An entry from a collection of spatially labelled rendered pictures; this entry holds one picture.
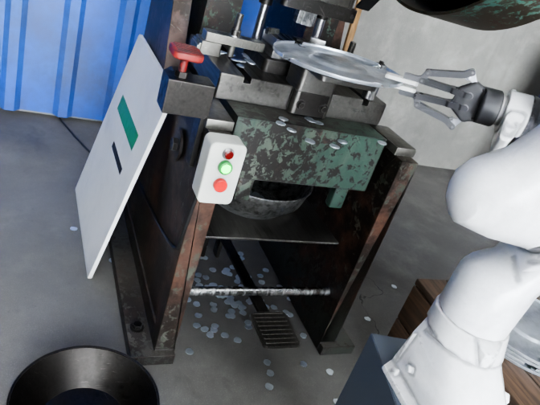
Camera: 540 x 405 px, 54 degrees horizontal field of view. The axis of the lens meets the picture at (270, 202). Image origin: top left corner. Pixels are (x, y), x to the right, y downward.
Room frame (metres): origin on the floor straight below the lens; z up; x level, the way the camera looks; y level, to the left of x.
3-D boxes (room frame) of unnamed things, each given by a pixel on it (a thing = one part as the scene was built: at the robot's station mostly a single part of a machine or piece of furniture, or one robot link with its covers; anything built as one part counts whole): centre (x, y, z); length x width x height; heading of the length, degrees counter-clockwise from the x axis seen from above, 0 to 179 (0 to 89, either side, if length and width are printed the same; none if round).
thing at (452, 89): (1.14, -0.27, 0.82); 0.11 x 0.04 x 0.01; 81
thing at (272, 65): (1.37, 0.07, 0.72); 0.20 x 0.16 x 0.03; 119
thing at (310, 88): (1.22, -0.02, 0.72); 0.25 x 0.14 x 0.14; 29
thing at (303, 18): (1.36, 0.06, 0.84); 0.05 x 0.03 x 0.04; 119
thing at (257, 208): (1.37, 0.07, 0.36); 0.34 x 0.34 x 0.10
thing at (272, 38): (1.37, 0.07, 0.76); 0.15 x 0.09 x 0.05; 119
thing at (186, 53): (1.01, 0.24, 0.72); 0.07 x 0.06 x 0.08; 29
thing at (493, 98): (1.13, -0.33, 0.82); 0.09 x 0.07 x 0.08; 81
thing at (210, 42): (1.29, 0.22, 0.76); 0.17 x 0.06 x 0.10; 119
